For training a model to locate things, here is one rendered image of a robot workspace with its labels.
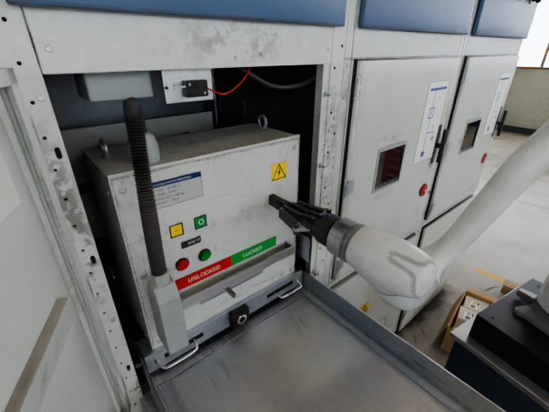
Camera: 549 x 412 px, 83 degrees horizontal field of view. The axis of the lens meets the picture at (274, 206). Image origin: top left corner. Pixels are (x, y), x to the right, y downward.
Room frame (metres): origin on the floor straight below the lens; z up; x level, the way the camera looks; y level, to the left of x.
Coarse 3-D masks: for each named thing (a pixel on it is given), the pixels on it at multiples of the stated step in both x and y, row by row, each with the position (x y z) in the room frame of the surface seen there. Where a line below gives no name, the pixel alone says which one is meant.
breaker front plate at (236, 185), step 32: (224, 160) 0.69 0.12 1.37; (256, 160) 0.75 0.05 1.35; (288, 160) 0.82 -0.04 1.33; (128, 192) 0.55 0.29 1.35; (224, 192) 0.68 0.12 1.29; (256, 192) 0.74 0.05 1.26; (288, 192) 0.82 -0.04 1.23; (128, 224) 0.54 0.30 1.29; (160, 224) 0.58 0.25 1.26; (192, 224) 0.62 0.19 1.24; (224, 224) 0.68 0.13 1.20; (256, 224) 0.74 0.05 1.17; (192, 256) 0.62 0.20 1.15; (224, 256) 0.67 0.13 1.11; (256, 256) 0.74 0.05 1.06; (288, 256) 0.82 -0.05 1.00; (192, 288) 0.61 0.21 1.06; (256, 288) 0.74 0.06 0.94; (192, 320) 0.60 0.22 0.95
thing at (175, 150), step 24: (168, 144) 0.76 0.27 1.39; (192, 144) 0.76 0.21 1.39; (216, 144) 0.76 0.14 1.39; (240, 144) 0.76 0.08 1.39; (264, 144) 0.76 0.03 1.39; (96, 168) 0.60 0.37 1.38; (120, 168) 0.58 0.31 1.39; (96, 192) 0.67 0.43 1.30; (120, 240) 0.56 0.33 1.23; (120, 264) 0.63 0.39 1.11; (120, 288) 0.73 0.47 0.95; (144, 312) 0.53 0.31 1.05
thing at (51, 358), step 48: (0, 144) 0.40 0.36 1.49; (0, 192) 0.31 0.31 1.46; (0, 240) 0.32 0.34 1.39; (48, 240) 0.42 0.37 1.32; (0, 288) 0.28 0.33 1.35; (48, 288) 0.37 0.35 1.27; (0, 336) 0.25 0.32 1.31; (48, 336) 0.30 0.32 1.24; (96, 336) 0.44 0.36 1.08; (0, 384) 0.22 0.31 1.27; (48, 384) 0.26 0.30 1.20; (96, 384) 0.39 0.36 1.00
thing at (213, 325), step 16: (272, 288) 0.76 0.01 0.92; (288, 288) 0.81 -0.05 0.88; (240, 304) 0.69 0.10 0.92; (256, 304) 0.72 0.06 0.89; (208, 320) 0.62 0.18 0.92; (224, 320) 0.65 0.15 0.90; (192, 336) 0.58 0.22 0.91; (208, 336) 0.61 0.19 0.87; (144, 352) 0.52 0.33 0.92; (176, 352) 0.55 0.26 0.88
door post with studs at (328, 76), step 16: (336, 32) 0.85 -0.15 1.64; (336, 48) 0.85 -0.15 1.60; (320, 64) 0.87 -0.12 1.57; (336, 64) 0.86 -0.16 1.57; (320, 80) 0.87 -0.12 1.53; (336, 80) 0.86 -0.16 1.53; (320, 96) 0.87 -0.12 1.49; (336, 96) 0.86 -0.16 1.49; (320, 112) 0.83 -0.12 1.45; (336, 112) 0.87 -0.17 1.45; (320, 128) 0.84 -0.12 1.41; (336, 128) 0.87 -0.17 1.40; (320, 144) 0.84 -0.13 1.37; (320, 160) 0.84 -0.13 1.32; (320, 176) 0.84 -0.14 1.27; (320, 192) 0.85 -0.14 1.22; (320, 256) 0.86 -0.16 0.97; (320, 272) 0.86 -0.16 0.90
